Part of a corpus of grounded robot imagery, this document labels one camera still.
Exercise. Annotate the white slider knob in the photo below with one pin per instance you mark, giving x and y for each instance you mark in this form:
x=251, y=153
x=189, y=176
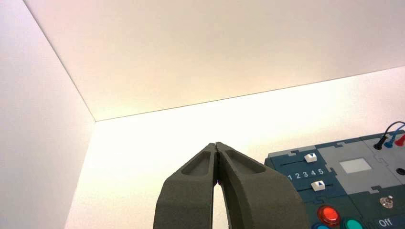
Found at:
x=310, y=157
x=318, y=185

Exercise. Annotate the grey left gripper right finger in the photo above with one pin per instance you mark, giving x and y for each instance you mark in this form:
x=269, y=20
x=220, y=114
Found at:
x=253, y=196

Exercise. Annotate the green push button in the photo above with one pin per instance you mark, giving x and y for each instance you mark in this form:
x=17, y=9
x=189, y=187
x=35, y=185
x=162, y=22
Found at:
x=352, y=223

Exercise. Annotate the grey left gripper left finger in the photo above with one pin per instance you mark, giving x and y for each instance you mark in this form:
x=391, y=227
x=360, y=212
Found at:
x=186, y=192

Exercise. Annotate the dark blue task board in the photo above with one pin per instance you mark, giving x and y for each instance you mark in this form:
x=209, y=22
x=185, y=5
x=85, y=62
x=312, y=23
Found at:
x=348, y=177

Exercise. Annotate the red banana plug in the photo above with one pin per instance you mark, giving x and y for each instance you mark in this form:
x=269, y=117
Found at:
x=401, y=140

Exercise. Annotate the red push button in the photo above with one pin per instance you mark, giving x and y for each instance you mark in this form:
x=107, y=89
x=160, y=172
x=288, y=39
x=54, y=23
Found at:
x=329, y=215

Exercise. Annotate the white square display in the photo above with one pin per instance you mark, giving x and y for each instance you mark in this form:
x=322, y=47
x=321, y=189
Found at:
x=355, y=165

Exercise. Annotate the blue push button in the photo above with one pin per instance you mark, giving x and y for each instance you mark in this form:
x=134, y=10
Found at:
x=322, y=226

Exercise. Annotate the metal toggle switch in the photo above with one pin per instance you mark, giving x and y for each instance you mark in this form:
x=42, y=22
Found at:
x=387, y=202

